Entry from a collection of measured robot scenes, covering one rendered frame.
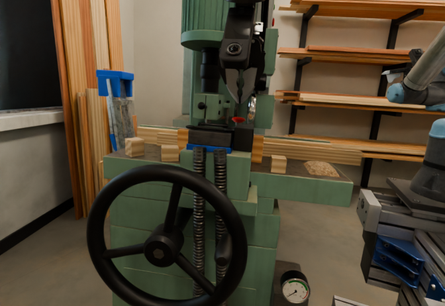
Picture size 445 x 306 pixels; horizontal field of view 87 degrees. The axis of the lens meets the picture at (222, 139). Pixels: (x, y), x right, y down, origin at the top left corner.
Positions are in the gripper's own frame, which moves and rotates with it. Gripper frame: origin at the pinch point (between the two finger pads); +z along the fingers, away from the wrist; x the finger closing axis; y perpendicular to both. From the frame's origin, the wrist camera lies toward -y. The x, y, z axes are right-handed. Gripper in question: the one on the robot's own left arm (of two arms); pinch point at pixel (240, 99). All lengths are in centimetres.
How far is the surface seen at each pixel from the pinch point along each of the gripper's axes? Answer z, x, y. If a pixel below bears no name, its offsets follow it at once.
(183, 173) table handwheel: 1.3, 6.9, -20.9
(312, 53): 65, -56, 204
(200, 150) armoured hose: 3.4, 5.9, -13.3
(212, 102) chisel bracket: 7.6, 8.1, 10.1
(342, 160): 21.5, -29.1, 6.6
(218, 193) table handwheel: 3.8, 1.0, -22.1
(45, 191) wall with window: 117, 147, 43
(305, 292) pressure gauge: 32.3, -18.0, -24.7
